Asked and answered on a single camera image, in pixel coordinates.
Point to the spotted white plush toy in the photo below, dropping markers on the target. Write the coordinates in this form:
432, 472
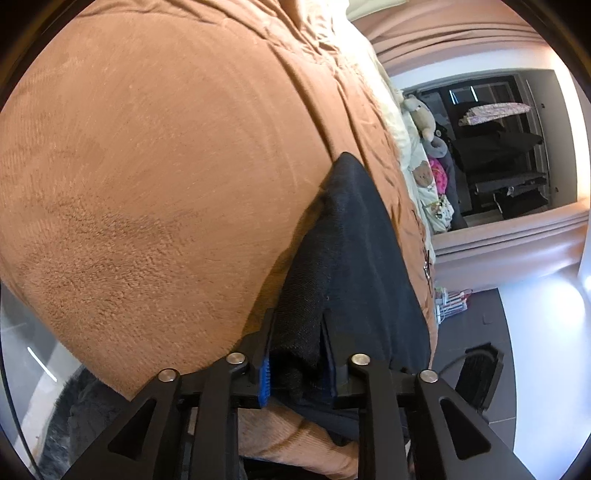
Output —
442, 211

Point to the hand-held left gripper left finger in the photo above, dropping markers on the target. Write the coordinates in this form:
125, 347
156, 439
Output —
264, 384

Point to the red white striped rack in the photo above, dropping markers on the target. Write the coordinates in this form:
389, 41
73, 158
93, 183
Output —
455, 301

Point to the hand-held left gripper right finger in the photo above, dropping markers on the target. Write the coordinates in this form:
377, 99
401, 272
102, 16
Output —
328, 374

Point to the open wardrobe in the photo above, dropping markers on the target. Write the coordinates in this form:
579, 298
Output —
508, 184

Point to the grey patterned garment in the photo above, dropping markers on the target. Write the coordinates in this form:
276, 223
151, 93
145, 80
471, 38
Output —
494, 110

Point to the grey neck pillow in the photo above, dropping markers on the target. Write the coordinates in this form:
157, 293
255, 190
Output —
436, 146

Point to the black ribbed floor appliance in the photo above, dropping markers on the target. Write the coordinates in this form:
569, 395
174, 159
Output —
480, 374

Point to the grey furry rug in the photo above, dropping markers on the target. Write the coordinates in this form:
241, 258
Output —
69, 415

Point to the pink cloth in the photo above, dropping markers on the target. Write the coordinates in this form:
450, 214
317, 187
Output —
438, 177

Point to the beige plush toy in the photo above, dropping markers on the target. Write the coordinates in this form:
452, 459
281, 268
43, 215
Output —
422, 117

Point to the brown fleece blanket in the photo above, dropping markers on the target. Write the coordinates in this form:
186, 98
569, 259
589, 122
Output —
161, 161

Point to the black hanging garment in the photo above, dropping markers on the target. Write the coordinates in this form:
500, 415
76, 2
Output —
494, 144

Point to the dark denim pants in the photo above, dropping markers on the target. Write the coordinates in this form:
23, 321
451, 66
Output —
360, 258

